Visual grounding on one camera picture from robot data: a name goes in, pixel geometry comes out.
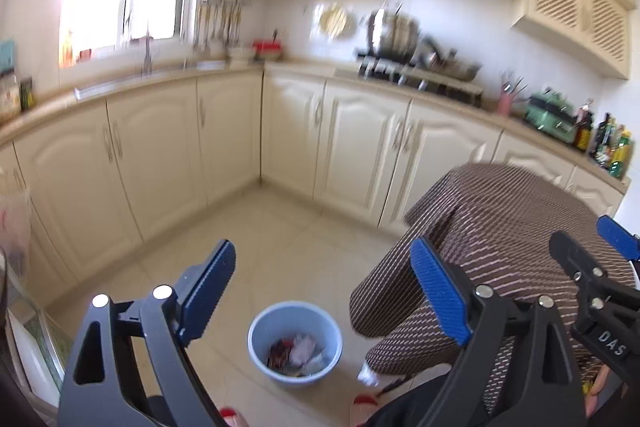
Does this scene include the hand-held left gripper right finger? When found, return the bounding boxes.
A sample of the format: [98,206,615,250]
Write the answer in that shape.
[410,237,587,427]

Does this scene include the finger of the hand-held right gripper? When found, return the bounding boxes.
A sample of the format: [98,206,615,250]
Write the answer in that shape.
[596,215,640,264]
[549,231,623,324]

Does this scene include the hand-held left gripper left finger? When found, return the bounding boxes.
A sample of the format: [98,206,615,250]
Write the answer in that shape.
[57,238,237,427]

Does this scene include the blue plastic bin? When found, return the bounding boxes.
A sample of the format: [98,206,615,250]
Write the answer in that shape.
[248,301,344,389]

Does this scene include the dark red wrapper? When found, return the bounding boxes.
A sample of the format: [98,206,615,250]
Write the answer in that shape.
[266,339,297,371]

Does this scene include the white tissue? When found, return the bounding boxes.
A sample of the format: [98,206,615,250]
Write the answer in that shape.
[291,333,321,365]

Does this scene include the clear plastic wrapper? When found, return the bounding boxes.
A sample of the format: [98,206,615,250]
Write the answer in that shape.
[300,352,335,377]
[357,363,382,388]

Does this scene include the person's right hand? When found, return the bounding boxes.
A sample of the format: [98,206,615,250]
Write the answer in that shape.
[582,364,627,416]

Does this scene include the green oil bottle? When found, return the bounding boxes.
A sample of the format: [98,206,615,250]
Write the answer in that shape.
[607,130,633,178]

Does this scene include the brown striped tablecloth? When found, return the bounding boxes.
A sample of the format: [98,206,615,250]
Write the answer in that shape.
[348,162,637,414]

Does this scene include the dark glass bottle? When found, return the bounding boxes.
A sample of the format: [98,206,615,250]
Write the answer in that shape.
[594,112,613,160]

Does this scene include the dark sauce bottle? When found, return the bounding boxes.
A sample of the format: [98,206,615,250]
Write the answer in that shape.
[575,105,596,152]

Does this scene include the person's black pants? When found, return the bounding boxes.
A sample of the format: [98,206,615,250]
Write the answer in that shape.
[362,364,453,427]

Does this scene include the green kitchen appliance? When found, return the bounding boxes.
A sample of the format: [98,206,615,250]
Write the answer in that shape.
[522,90,582,144]

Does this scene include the person's right foot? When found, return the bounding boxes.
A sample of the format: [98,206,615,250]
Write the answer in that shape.
[350,403,376,427]

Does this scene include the cream base cabinet under window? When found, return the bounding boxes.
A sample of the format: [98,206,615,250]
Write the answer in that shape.
[0,69,265,308]

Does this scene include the cream base cabinet under stove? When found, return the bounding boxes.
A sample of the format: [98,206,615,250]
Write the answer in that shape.
[260,71,629,230]

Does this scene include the white framed glass door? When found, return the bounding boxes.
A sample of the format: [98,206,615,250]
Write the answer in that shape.
[5,252,74,409]

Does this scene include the pink utensil holder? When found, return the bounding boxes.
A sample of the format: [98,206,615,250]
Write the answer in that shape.
[497,74,529,118]

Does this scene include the gas stove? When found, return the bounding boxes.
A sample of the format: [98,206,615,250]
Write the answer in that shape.
[356,54,484,106]

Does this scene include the metal wok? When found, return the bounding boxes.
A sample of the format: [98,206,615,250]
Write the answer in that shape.
[420,39,484,81]

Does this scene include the metal faucet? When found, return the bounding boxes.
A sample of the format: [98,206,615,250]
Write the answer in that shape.
[139,23,154,76]

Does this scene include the red bowl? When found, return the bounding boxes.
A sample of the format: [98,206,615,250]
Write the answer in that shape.
[251,38,286,60]

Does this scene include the stainless steel pot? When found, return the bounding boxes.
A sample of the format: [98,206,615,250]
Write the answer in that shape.
[364,6,422,58]

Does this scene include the white lid jar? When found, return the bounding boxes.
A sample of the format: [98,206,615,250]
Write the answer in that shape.
[0,72,22,121]

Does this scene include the hanging utensil rack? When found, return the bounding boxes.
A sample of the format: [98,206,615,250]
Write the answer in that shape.
[194,0,247,51]

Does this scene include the orange packet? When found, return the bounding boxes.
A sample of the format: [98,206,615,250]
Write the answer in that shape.
[62,29,77,66]

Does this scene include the teal box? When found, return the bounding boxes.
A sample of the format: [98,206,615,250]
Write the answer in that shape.
[0,39,16,76]

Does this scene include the cream lattice wall cabinet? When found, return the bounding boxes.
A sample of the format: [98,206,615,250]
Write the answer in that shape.
[510,0,634,81]

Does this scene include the round woven wall trivet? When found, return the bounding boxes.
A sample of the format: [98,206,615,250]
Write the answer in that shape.
[319,4,357,40]

